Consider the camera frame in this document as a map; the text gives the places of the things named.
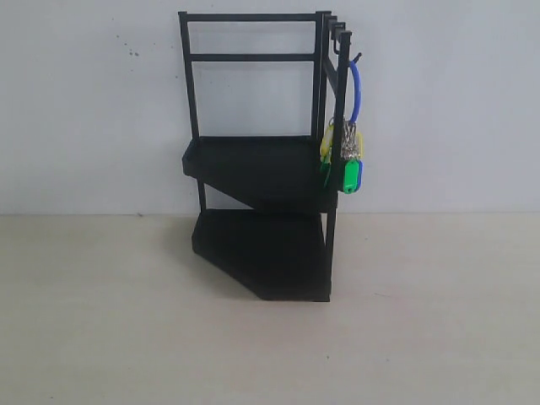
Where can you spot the colourful key tag bunch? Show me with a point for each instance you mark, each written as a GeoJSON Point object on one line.
{"type": "Point", "coordinates": [352, 149]}

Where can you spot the black metal shelf rack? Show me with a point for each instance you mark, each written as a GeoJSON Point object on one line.
{"type": "Point", "coordinates": [266, 219]}

